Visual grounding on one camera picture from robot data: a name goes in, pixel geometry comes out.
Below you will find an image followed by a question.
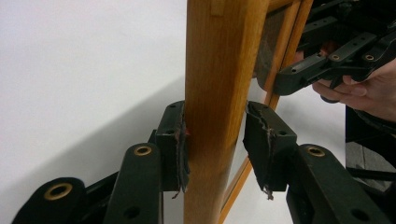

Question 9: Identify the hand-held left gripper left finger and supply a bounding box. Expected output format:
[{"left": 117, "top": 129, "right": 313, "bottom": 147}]
[{"left": 148, "top": 100, "right": 191, "bottom": 201}]

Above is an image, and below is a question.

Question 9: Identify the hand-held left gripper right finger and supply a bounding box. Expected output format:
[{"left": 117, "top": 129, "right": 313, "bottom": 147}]
[{"left": 242, "top": 100, "right": 299, "bottom": 201}]

